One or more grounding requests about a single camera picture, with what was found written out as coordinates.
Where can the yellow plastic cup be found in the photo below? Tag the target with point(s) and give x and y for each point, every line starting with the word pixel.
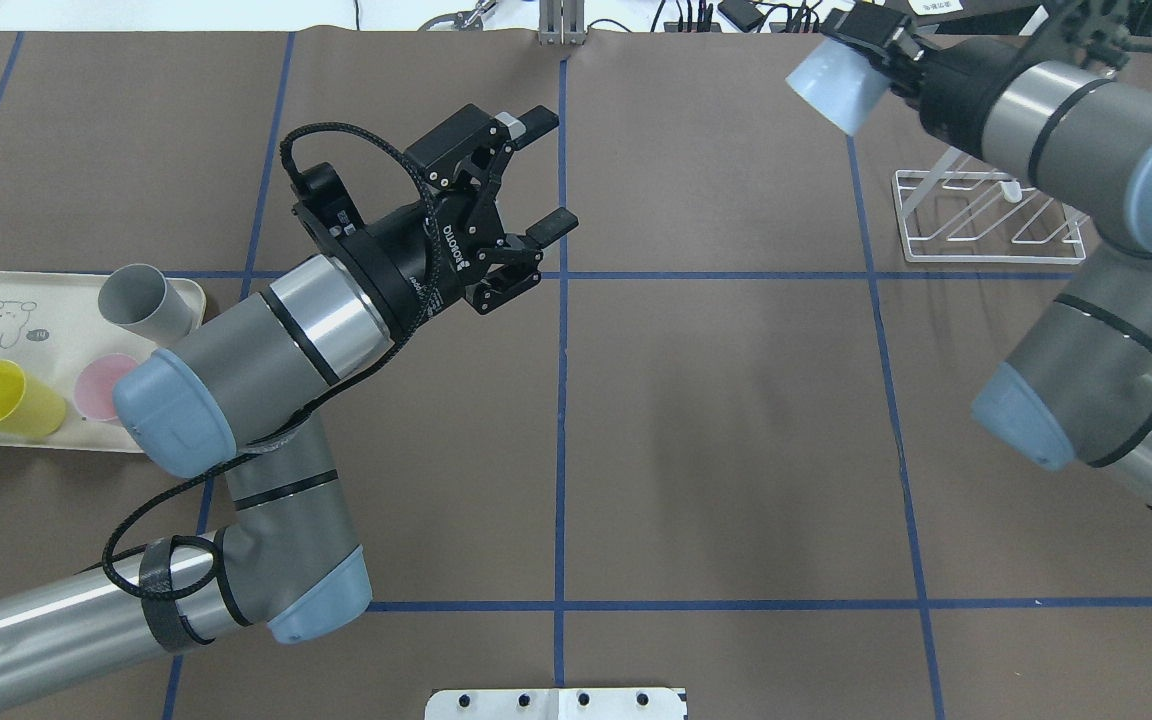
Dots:
pixel 28 407

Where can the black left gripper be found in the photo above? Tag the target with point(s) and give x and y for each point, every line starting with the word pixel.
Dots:
pixel 414 256

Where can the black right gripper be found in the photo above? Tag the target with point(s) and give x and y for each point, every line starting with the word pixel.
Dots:
pixel 953 84

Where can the white wire cup rack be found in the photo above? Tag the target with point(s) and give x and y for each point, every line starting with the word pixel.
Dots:
pixel 960 210

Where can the grey plastic cup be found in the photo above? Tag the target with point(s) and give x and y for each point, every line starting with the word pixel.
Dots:
pixel 140 299

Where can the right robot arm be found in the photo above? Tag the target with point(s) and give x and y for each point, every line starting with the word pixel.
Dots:
pixel 1078 387

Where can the aluminium frame post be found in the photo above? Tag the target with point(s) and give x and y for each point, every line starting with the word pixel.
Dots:
pixel 562 22

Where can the pink plastic cup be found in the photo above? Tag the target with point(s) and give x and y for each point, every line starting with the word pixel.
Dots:
pixel 93 392

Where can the white pedestal base plate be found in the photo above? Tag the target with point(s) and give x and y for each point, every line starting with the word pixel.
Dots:
pixel 559 703

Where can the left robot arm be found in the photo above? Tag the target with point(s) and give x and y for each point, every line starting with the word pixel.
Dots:
pixel 257 530

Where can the beige plastic tray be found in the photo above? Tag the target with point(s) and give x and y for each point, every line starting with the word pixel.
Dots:
pixel 51 325

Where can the light blue plastic cup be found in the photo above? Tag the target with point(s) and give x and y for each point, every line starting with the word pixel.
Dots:
pixel 840 84

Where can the metal reacher grabber stick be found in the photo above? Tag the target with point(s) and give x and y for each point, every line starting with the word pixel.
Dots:
pixel 472 19

